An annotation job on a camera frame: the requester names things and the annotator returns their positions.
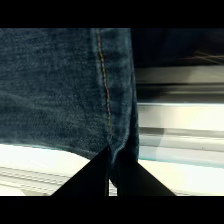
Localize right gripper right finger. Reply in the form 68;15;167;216
116;149;177;197

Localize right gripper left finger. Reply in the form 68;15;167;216
50;146;112;197

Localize blue jeans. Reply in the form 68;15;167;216
0;28;140;189

